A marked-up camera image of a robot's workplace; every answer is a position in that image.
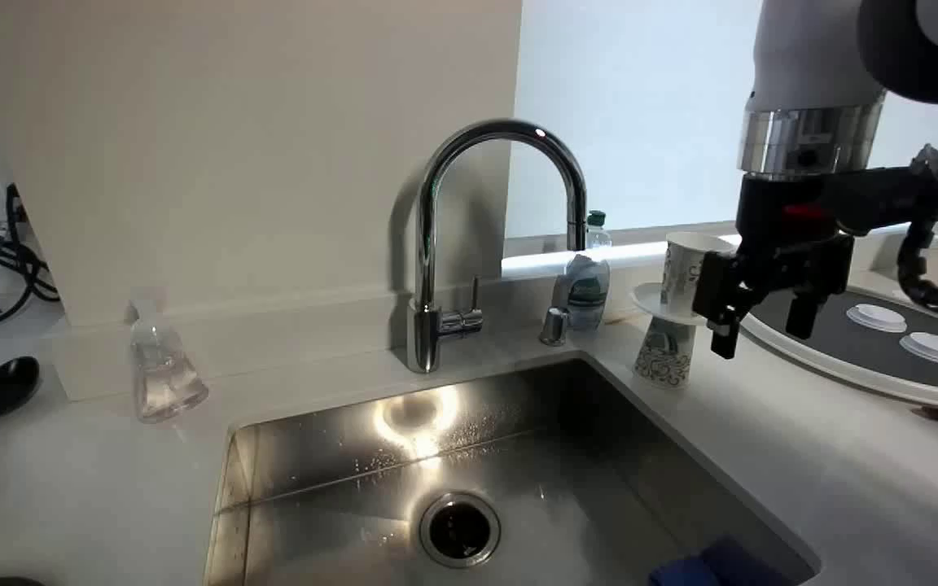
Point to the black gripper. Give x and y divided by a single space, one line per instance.
797 233

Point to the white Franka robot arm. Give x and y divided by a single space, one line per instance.
814 68

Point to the inverted printed paper cup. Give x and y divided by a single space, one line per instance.
665 352

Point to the small chrome counter knob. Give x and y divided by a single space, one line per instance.
550 327

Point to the white round lid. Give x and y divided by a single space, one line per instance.
935 349
878 318

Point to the round dark tray white rim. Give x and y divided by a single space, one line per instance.
871 362

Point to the plastic bottle green cap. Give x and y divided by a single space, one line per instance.
587 288

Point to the blue sponge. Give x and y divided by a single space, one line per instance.
724 565

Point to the chrome gooseneck faucet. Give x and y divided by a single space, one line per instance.
420 248

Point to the sink drain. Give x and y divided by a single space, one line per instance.
457 529

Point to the stainless steel sink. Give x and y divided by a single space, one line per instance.
381 489

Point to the clear plastic spray bottle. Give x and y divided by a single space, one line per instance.
163 377

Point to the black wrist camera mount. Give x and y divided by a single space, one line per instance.
903 192

